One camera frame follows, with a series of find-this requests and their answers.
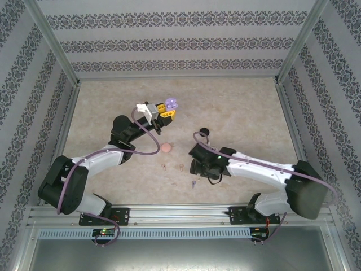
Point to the purple earbud charging case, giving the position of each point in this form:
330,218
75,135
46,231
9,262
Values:
171,103

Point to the black earbud charging case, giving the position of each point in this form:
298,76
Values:
203,130

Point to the pink earbud charging case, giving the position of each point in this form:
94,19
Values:
166,147

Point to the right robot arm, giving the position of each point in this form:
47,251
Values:
253,170

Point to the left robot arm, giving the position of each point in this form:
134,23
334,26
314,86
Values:
98,159

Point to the small circuit board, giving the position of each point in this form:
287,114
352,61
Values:
104,232
259,233

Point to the grey metal sheet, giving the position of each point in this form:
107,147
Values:
180,257

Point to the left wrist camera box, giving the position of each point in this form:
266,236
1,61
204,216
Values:
152,111

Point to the aluminium side rail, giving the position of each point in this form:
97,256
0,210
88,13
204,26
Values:
67,118
283,96

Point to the aluminium mounting rail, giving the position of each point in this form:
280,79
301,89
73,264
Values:
180,214

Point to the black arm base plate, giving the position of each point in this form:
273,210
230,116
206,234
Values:
237,216
124,216

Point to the aluminium frame post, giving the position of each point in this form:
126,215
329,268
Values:
53,42
300,42

